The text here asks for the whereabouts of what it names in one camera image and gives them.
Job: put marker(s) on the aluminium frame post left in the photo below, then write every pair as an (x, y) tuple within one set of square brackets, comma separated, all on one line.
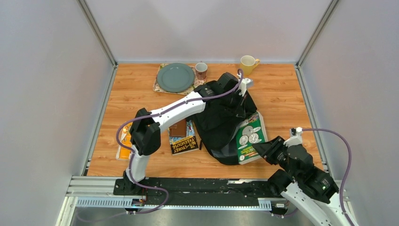
[(97, 31)]

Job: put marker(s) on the yellow ceramic mug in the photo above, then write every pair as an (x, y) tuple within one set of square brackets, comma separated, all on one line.
[(248, 64)]

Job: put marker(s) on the aluminium frame post right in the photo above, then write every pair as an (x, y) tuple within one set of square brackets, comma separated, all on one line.
[(317, 32)]

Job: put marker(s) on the green paperback book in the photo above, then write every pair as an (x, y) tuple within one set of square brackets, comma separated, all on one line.
[(251, 131)]

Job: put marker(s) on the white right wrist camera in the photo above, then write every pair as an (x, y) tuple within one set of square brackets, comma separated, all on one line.
[(295, 137)]

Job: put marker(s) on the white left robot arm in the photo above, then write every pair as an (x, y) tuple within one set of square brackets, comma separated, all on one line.
[(147, 126)]

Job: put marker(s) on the floral serving tray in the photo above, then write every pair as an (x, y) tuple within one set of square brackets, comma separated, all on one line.
[(196, 83)]

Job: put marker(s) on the black yellow storey treehouse book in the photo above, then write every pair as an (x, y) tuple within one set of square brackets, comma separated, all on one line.
[(185, 144)]

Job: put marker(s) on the black fabric student bag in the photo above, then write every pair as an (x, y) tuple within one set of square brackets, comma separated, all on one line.
[(218, 124)]

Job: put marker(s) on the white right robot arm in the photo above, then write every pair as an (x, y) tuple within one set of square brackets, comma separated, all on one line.
[(310, 189)]

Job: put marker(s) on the brown patterned mug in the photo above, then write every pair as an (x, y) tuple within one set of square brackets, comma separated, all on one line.
[(201, 70)]

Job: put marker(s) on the aluminium frame post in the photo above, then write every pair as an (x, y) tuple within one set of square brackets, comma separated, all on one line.
[(317, 32), (97, 31)]

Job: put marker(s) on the brown leather wallet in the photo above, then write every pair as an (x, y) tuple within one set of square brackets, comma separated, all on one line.
[(178, 129)]

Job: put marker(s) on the teal ceramic plate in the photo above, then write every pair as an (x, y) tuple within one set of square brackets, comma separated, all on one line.
[(175, 77)]

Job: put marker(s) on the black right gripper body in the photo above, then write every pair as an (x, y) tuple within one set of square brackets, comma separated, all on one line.
[(279, 157)]

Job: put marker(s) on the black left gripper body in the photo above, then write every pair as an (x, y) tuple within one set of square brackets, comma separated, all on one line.
[(233, 100)]

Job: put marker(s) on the orange paperback book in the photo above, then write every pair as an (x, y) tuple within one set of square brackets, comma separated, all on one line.
[(124, 154)]

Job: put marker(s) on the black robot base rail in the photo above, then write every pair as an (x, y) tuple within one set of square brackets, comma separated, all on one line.
[(208, 192)]

